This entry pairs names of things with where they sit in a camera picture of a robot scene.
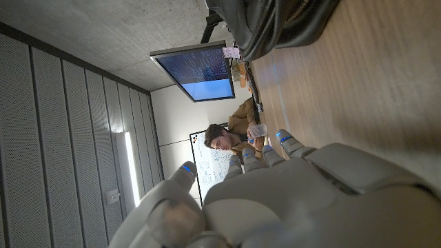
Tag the computer monitor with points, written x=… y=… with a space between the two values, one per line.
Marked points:
x=200 y=72

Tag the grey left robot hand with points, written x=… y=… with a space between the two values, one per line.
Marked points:
x=293 y=199

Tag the black keyboard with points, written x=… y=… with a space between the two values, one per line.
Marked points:
x=254 y=89

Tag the pink note on monitor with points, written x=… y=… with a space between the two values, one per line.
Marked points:
x=231 y=52

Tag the whiteboard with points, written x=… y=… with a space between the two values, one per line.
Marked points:
x=210 y=168

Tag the black backpack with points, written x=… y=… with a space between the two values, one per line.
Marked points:
x=268 y=24

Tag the long ceiling light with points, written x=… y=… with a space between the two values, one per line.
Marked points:
x=132 y=168

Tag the clear plastic cup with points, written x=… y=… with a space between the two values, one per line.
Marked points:
x=258 y=131

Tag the person in tan jacket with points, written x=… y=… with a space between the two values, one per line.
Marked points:
x=237 y=124

